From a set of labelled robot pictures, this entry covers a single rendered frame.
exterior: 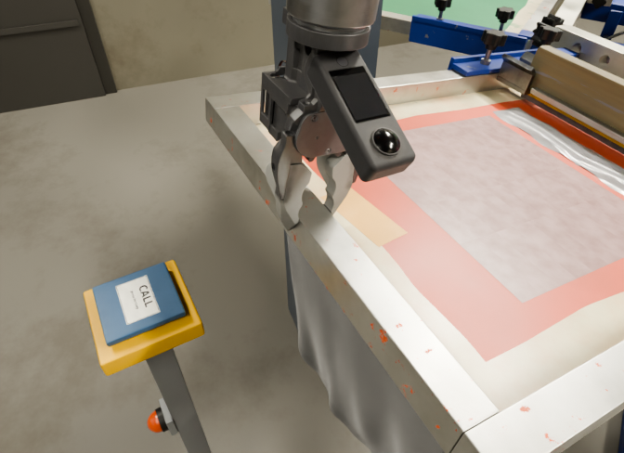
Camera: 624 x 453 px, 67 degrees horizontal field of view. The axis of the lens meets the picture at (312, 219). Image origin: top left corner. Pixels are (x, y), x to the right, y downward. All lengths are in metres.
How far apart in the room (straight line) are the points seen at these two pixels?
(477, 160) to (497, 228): 0.16
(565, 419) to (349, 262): 0.21
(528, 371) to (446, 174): 0.31
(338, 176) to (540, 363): 0.26
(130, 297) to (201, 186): 1.76
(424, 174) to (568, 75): 0.37
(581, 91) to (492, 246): 0.42
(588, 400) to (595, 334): 0.12
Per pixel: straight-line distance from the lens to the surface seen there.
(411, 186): 0.64
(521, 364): 0.48
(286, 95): 0.43
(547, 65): 0.97
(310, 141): 0.43
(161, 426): 0.92
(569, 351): 0.52
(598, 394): 0.45
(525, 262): 0.59
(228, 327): 1.80
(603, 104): 0.92
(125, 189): 2.49
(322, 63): 0.41
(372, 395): 0.76
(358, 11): 0.39
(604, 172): 0.85
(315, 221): 0.49
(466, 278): 0.53
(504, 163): 0.77
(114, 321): 0.66
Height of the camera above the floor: 1.47
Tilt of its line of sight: 43 degrees down
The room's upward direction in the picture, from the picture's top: straight up
